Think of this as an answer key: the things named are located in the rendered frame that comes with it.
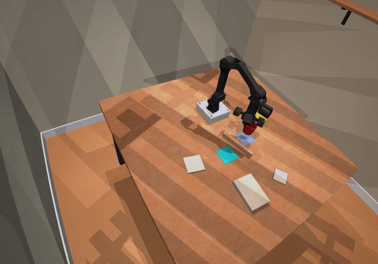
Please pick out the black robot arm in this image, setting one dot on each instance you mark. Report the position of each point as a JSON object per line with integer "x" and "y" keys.
{"x": 257, "y": 91}

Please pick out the pale lavender flat square tile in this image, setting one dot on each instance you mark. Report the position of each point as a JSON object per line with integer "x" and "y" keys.
{"x": 193, "y": 164}

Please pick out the yellow rectangular block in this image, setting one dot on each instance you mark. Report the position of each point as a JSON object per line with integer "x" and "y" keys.
{"x": 258, "y": 115}

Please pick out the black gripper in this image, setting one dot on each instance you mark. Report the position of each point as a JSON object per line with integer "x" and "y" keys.
{"x": 260, "y": 121}

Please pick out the red cup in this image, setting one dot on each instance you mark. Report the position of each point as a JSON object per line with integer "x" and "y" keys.
{"x": 248, "y": 130}

